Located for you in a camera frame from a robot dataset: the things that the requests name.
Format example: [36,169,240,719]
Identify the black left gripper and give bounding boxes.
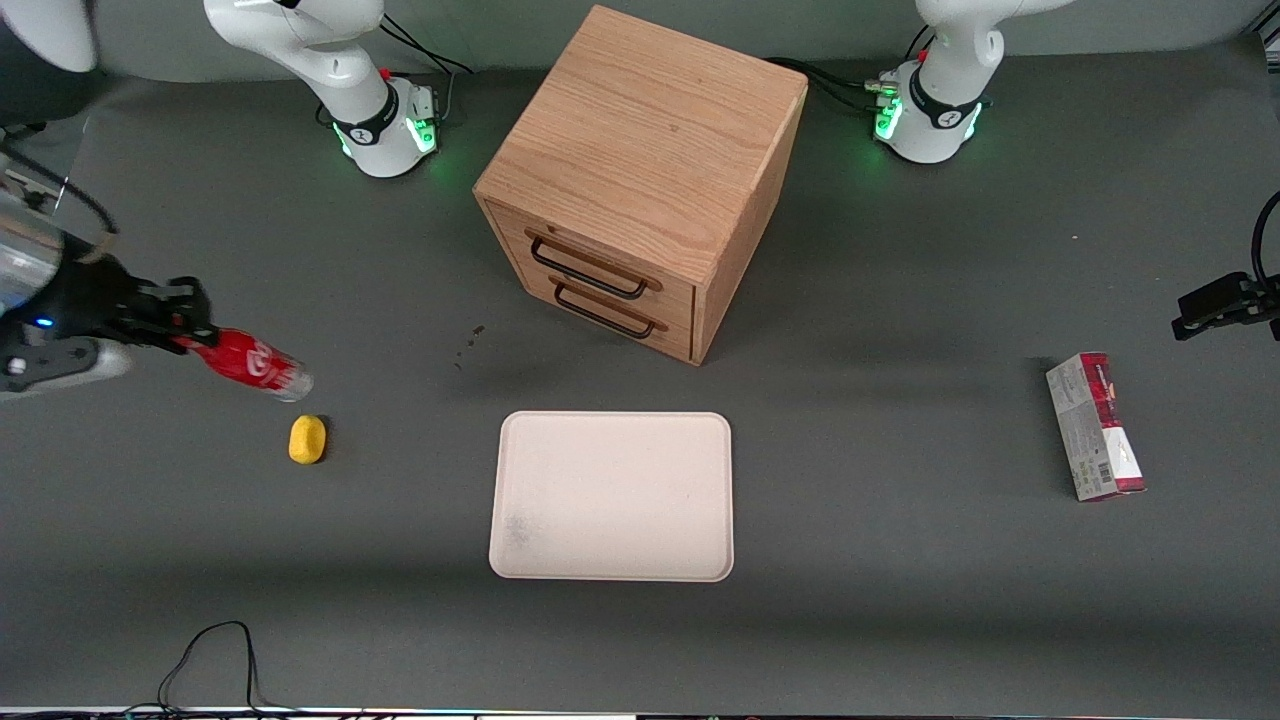
[1171,272,1280,342]

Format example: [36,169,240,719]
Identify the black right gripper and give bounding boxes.
[38,256,217,350]

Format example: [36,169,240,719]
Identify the red coke bottle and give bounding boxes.
[175,327,315,404]

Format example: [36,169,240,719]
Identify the beige plastic tray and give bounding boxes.
[488,410,736,584]

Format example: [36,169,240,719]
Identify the red and grey carton box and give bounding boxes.
[1045,351,1148,504]

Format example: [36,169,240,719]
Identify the yellow lemon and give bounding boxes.
[288,414,329,466]

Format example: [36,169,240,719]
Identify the wooden drawer cabinet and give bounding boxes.
[472,4,810,368]

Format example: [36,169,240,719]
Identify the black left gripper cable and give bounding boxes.
[1251,189,1280,289]

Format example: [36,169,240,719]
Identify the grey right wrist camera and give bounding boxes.
[0,335,134,403]

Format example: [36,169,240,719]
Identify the thin black looped cable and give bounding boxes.
[118,620,306,717]

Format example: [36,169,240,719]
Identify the black right arm base cables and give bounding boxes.
[376,17,474,127]

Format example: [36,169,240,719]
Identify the black arm base cables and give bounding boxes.
[376,17,474,127]
[764,28,938,113]

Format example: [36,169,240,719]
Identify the black metal drawer handle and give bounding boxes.
[550,277,670,341]
[526,231,664,302]

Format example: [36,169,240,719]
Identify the black left arm base cables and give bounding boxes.
[764,28,938,113]

